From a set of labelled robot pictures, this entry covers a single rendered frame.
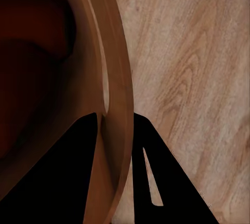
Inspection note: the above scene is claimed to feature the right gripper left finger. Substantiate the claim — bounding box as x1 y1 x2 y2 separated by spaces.
0 112 98 224

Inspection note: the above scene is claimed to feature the trash can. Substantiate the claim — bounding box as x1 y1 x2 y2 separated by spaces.
0 0 134 224

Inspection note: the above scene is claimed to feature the can of soda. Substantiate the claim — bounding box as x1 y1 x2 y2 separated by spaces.
0 0 73 60
0 38 55 160

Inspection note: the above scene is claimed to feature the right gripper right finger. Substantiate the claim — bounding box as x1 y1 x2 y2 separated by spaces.
132 113 219 224

